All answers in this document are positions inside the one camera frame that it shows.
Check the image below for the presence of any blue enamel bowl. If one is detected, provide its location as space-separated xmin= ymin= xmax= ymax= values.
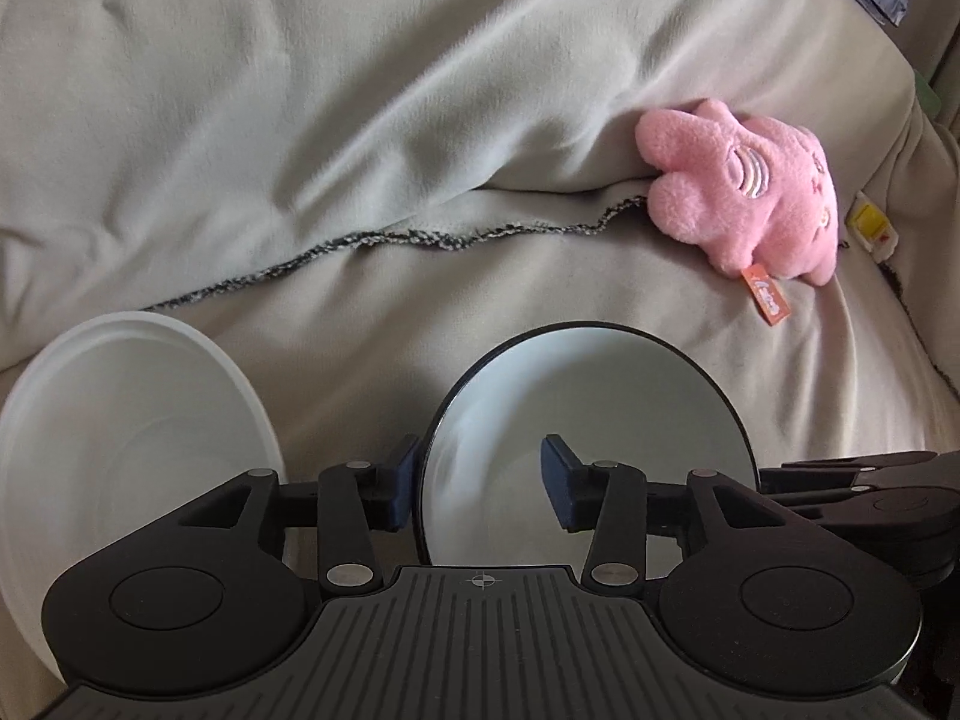
xmin=415 ymin=322 xmax=758 ymax=571

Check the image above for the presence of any white plastic takeaway bowl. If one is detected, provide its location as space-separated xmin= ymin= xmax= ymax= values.
xmin=2 ymin=312 xmax=285 ymax=668

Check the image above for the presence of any pink plush toy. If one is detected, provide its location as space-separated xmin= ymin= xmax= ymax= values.
xmin=635 ymin=99 xmax=839 ymax=327

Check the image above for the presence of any beige sofa cover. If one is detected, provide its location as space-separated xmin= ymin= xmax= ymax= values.
xmin=2 ymin=0 xmax=958 ymax=478

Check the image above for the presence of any small yellow tag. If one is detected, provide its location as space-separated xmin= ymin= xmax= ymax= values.
xmin=846 ymin=192 xmax=900 ymax=263

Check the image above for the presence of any green object behind sofa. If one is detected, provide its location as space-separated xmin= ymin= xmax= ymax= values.
xmin=914 ymin=71 xmax=942 ymax=119

